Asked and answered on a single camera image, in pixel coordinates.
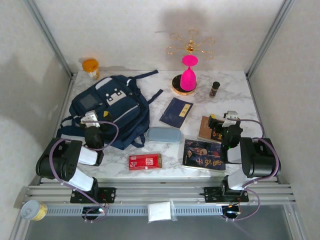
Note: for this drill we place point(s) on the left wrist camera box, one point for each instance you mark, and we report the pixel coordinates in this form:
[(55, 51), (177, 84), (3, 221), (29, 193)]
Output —
[(90, 118)]

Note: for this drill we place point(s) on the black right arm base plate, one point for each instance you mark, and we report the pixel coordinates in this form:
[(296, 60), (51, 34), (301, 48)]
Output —
[(212, 196)]

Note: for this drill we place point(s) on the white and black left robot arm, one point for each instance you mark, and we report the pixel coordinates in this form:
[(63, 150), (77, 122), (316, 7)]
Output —
[(60, 162)]

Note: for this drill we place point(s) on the red box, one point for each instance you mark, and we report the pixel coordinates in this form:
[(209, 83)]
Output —
[(145, 162)]

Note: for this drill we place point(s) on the aluminium rail frame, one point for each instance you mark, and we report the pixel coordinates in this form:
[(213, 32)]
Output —
[(160, 192)]

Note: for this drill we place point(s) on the spice bottle with black cap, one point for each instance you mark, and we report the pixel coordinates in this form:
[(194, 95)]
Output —
[(214, 91)]

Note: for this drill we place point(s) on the aluminium corner post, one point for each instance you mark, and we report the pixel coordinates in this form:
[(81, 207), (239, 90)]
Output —
[(50, 40), (270, 37)]

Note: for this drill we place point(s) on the grey-blue pencil case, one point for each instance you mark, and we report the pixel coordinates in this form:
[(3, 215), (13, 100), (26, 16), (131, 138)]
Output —
[(163, 135)]

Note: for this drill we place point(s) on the pink goblet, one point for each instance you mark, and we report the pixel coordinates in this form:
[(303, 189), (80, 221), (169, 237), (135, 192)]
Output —
[(188, 77)]

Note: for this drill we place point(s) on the navy blue backpack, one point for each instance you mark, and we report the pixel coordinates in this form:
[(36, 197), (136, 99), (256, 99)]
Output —
[(120, 110)]

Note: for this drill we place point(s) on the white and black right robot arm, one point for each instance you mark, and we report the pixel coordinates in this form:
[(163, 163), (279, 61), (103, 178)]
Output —
[(260, 160)]

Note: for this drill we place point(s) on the black controller board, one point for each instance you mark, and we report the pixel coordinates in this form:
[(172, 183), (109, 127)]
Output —
[(93, 211), (231, 211)]

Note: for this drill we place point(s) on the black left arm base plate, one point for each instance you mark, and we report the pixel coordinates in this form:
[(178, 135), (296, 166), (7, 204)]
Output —
[(110, 193)]

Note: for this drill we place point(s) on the dark blue thin book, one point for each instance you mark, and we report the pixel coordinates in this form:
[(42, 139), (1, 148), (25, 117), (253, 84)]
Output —
[(175, 113)]

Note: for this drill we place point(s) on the aluminium side rail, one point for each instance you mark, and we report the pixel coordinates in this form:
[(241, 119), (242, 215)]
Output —
[(65, 105), (261, 117)]

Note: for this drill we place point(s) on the jar with orange lid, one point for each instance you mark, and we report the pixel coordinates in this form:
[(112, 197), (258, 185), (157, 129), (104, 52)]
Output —
[(90, 65)]

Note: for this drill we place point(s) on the brown book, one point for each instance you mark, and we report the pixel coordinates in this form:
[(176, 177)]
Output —
[(203, 130)]

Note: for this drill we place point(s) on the dark book with portrait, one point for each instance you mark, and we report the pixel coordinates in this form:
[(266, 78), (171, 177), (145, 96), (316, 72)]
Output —
[(200, 155)]

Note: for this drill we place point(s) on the white plastic packet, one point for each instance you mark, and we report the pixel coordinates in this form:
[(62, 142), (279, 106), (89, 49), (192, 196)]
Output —
[(158, 211)]

